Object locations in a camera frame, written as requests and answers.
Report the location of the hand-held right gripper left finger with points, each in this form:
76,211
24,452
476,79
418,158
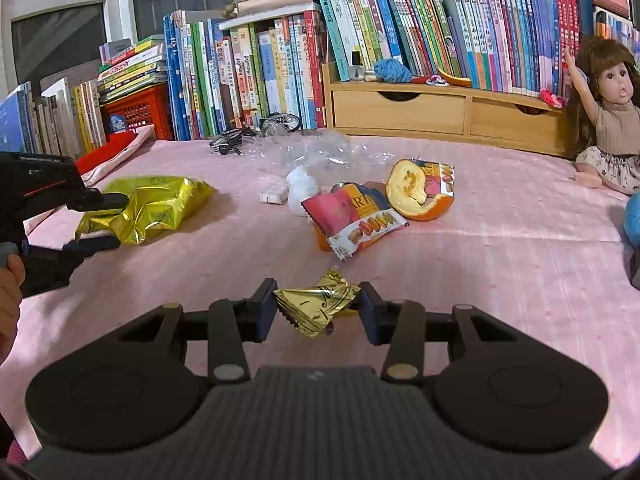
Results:
262,310

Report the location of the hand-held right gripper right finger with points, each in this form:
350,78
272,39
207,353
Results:
370,315

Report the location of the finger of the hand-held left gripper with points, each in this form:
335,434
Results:
95,246
100,201

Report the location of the small gold wrapper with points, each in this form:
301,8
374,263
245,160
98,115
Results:
315,302

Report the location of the large gold foil bag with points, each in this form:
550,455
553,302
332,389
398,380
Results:
160,205

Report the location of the clear plastic bag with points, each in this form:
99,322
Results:
310,152

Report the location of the row of pale-spined books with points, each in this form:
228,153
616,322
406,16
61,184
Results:
55,120

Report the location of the flat stack of picture books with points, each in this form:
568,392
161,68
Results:
132,67

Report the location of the row of tall children's books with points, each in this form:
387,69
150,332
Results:
240,75

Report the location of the row of small thin books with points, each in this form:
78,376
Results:
617,25

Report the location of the person's left hand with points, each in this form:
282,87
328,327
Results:
9,305

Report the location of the red lined fabric bag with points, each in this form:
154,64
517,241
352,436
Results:
107,152

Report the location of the blue round toy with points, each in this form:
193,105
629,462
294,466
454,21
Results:
116,124

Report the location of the red plastic crate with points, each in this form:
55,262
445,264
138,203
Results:
145,112

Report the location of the pink macaron snack packet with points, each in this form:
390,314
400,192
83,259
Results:
350,215

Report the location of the small white box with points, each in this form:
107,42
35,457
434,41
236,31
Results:
273,194

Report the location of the white tissue ball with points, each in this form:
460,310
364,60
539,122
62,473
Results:
302,190

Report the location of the orange peel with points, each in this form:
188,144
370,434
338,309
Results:
410,190

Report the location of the black toy bicycle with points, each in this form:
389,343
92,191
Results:
235,139

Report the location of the white framed window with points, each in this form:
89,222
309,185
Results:
60,35

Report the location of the striped macaron snack packet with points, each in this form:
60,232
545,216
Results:
442,175

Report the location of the wooden drawer organizer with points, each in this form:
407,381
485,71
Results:
400,110

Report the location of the red knot ornament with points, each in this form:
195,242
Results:
426,80

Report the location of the blue yarn ball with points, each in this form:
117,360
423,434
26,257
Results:
392,71

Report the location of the clear nail polish bottle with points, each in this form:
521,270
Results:
356,67

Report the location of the orange banana-shaped toy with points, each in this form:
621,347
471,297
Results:
455,80

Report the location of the flat beige book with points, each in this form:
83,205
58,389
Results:
275,5

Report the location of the blue plush toy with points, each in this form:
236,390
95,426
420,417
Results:
634,222

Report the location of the pink crochet flower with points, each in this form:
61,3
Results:
551,97

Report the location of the brown-haired doll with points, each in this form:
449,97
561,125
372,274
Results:
617,125

